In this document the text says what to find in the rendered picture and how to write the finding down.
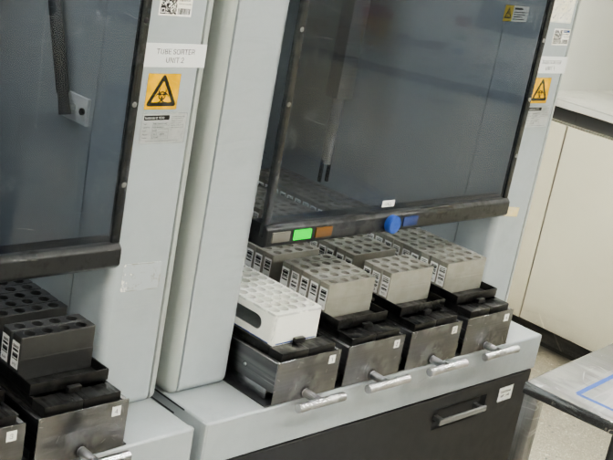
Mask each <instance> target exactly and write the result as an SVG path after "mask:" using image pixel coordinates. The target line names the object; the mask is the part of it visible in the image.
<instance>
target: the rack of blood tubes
mask: <svg viewBox="0 0 613 460"><path fill-rule="evenodd" d="M321 308H322V307H321V306H320V305H318V304H317V303H316V302H314V301H312V300H310V299H308V298H306V297H304V296H302V295H300V294H298V293H297V292H295V291H294V290H292V289H290V288H288V287H286V286H284V285H282V284H280V283H278V282H277V281H275V280H273V279H272V278H270V277H267V276H266V275H264V274H262V273H260V272H258V271H256V270H255V269H253V268H251V267H249V266H247V265H246V264H244V270H243V275H242V281H241V286H240V292H239V297H238V302H237V308H236V313H235V319H234V323H235V324H237V325H239V326H240V327H242V328H244V329H246V330H248V331H249V332H251V333H253V334H254V335H255V336H257V337H258V338H260V339H262V340H264V341H266V342H267V344H269V345H271V346H272V347H273V346H277V345H276V344H277V343H282V342H287V341H290V340H293V338H294V337H297V336H304V337H306V338H307V337H312V336H316V335H317V327H318V322H319V318H320V313H321ZM313 338H314V337H313Z"/></svg>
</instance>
